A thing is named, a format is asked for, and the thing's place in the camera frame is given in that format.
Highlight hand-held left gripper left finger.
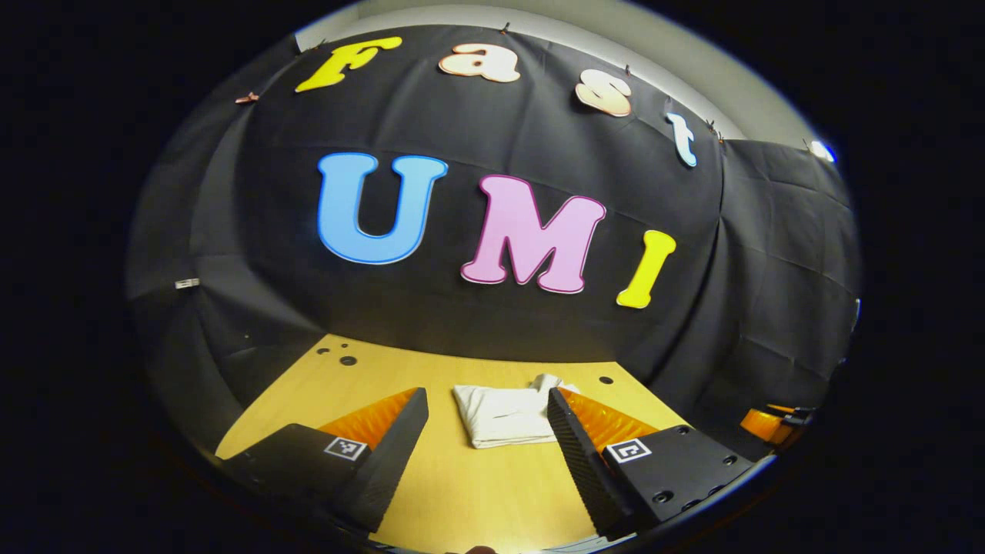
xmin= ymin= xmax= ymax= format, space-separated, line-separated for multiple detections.
xmin=219 ymin=387 xmax=429 ymax=533

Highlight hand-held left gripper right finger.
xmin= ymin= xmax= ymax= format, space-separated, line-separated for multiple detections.
xmin=546 ymin=387 xmax=755 ymax=539

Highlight white jeans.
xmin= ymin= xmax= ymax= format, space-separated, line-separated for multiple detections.
xmin=452 ymin=374 xmax=582 ymax=449

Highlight black backdrop cloth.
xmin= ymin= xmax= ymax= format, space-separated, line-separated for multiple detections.
xmin=127 ymin=25 xmax=861 ymax=455

